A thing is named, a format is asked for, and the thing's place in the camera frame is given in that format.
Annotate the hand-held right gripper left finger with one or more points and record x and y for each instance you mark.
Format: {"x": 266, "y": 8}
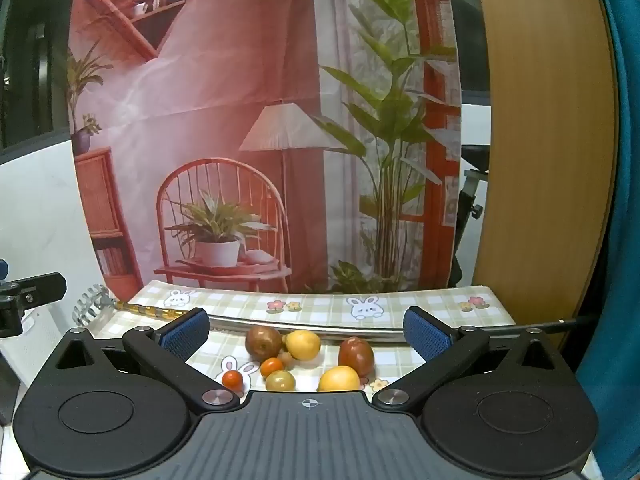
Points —
{"x": 187, "y": 333}

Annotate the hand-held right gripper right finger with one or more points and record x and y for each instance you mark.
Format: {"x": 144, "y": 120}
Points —
{"x": 425, "y": 336}

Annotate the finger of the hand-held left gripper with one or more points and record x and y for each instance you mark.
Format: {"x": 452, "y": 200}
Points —
{"x": 42, "y": 289}

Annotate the small red-orange mandarin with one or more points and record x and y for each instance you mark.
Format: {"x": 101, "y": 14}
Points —
{"x": 232, "y": 379}

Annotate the dark red apple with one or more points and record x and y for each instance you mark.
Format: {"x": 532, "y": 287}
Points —
{"x": 356, "y": 356}

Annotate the brownish red apple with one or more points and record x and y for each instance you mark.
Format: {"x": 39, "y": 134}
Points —
{"x": 263, "y": 342}

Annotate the small orange mandarin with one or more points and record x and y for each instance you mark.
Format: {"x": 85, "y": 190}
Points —
{"x": 271, "y": 366}

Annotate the large yellow grapefruit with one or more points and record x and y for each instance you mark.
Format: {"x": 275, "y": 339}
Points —
{"x": 339, "y": 379}

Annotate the small brown longan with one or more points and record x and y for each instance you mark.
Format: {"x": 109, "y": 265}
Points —
{"x": 286, "y": 358}

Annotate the greenish yellow mandarin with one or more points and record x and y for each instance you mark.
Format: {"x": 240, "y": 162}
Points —
{"x": 280, "y": 381}

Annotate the yellow lemon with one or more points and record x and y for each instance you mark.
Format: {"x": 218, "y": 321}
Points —
{"x": 302, "y": 344}

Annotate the telescopic metal pole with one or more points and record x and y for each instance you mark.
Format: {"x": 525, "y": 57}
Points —
{"x": 235, "y": 322}

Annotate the checked bunny tablecloth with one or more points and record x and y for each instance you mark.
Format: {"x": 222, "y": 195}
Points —
{"x": 320, "y": 305}

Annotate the black stand with seat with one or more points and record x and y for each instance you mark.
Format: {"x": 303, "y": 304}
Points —
{"x": 470, "y": 200}

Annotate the teal cloth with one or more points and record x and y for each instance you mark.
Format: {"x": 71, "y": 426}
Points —
{"x": 620, "y": 260}

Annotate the dark window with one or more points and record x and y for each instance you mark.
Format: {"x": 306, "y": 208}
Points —
{"x": 35, "y": 60}

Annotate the printed room backdrop cloth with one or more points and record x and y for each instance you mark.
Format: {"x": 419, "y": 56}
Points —
{"x": 225, "y": 85}

